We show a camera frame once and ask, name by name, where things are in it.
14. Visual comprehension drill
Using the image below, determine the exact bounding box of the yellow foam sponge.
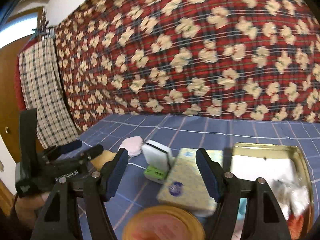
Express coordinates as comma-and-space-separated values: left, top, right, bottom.
91, 150, 116, 171

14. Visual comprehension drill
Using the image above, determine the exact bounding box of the red embroidered sachet pouch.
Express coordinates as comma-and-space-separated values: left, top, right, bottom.
287, 214, 304, 240

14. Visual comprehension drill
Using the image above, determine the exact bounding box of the pink fluffy cloth pad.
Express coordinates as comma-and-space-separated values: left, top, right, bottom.
119, 136, 143, 157

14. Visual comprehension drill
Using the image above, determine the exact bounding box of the clear plastic packet bag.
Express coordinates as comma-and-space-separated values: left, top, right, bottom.
271, 179, 310, 220

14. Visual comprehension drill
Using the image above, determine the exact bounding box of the left hand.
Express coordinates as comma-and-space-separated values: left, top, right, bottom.
15, 192, 50, 229

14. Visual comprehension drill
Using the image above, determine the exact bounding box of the blue plaid table cloth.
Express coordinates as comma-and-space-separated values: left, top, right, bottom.
79, 114, 319, 238

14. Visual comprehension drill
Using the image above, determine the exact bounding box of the gold metal tin box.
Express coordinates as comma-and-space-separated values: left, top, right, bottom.
231, 142, 313, 237

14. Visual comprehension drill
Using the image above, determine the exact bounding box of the white melamine sponge block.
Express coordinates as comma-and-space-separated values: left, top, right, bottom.
142, 140, 175, 172

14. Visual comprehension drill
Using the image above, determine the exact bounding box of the beige checked hanging cloth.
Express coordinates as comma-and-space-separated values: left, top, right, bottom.
19, 38, 78, 148

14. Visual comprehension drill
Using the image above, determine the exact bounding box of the green white small box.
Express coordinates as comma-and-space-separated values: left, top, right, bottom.
144, 165, 169, 184

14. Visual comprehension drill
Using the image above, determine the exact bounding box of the wooden door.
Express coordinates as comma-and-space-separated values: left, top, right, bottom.
0, 7, 48, 218

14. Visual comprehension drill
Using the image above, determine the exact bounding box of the red knitted cloth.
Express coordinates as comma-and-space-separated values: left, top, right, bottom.
14, 38, 39, 112

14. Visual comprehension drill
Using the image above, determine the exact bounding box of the yellow tissue pack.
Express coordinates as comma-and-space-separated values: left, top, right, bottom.
157, 148, 216, 217

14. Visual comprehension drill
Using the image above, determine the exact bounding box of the round pink tin lid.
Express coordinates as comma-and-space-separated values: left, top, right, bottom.
122, 205, 205, 240

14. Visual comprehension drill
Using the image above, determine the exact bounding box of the red plaid bear blanket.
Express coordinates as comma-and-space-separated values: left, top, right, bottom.
55, 0, 319, 132

